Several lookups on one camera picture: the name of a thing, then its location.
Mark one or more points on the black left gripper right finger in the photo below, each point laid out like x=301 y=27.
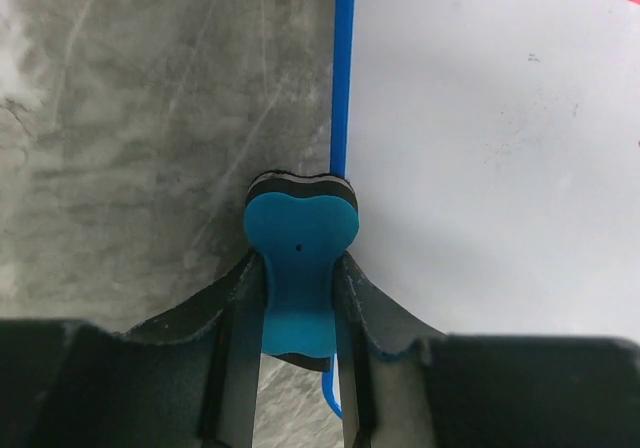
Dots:
x=382 y=351

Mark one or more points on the blue framed whiteboard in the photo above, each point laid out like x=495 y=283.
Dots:
x=494 y=149

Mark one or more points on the blue foam whiteboard eraser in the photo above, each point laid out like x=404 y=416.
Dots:
x=301 y=226

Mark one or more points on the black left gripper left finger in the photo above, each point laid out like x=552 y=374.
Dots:
x=231 y=309

